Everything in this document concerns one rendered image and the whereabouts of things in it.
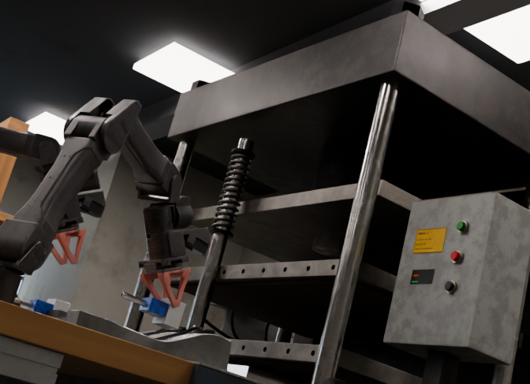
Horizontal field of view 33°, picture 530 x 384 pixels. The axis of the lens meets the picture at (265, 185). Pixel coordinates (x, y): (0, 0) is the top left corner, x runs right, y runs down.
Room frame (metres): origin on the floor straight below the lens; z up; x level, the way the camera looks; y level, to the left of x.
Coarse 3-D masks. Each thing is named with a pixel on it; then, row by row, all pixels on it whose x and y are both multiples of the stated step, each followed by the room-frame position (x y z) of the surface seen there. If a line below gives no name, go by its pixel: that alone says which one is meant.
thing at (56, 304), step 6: (18, 300) 1.96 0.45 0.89; (24, 300) 1.97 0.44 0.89; (30, 300) 2.00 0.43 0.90; (36, 300) 1.97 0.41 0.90; (42, 300) 1.97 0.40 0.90; (48, 300) 2.02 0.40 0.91; (54, 300) 1.99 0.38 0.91; (60, 300) 1.99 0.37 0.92; (30, 306) 1.98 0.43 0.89; (36, 306) 1.97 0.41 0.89; (42, 306) 1.98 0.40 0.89; (48, 306) 1.98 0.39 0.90; (54, 306) 1.99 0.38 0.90; (60, 306) 1.99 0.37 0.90; (66, 306) 2.00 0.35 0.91; (42, 312) 1.98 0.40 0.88
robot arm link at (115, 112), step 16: (80, 112) 1.54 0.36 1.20; (96, 112) 1.58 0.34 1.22; (112, 112) 1.52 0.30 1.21; (128, 112) 1.53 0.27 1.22; (64, 128) 1.53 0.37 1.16; (112, 128) 1.50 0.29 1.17; (128, 128) 1.54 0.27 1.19; (112, 144) 1.52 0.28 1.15; (128, 144) 1.61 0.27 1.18; (144, 144) 1.64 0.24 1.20; (128, 160) 1.67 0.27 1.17; (144, 160) 1.65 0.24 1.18; (160, 160) 1.69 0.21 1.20; (144, 176) 1.70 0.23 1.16; (160, 176) 1.70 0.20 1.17; (144, 192) 1.77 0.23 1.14; (160, 192) 1.74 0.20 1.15
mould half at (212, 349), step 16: (64, 320) 1.89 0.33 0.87; (80, 320) 1.84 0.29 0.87; (96, 320) 1.86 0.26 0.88; (112, 336) 1.89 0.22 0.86; (128, 336) 1.90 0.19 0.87; (144, 336) 1.92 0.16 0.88; (160, 336) 2.08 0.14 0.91; (176, 336) 2.03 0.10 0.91; (192, 336) 1.99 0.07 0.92; (208, 336) 2.01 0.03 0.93; (176, 352) 1.97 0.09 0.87; (192, 352) 1.99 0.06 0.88; (208, 352) 2.01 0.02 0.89; (224, 352) 2.03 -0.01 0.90; (224, 368) 2.04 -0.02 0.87
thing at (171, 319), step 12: (132, 300) 1.78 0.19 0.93; (144, 300) 1.79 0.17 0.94; (156, 300) 1.79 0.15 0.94; (168, 300) 1.81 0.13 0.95; (144, 312) 1.82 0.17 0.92; (156, 312) 1.79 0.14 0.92; (168, 312) 1.80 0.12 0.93; (180, 312) 1.82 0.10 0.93; (156, 324) 1.84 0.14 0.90; (168, 324) 1.81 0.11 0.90
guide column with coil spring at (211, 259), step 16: (240, 144) 3.00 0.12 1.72; (240, 176) 2.99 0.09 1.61; (224, 192) 3.01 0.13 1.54; (224, 208) 2.99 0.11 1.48; (224, 240) 3.00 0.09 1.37; (208, 256) 3.00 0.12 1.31; (208, 272) 2.99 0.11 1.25; (208, 288) 2.99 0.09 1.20; (192, 304) 3.01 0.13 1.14; (208, 304) 3.01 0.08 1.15; (192, 320) 2.99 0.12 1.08
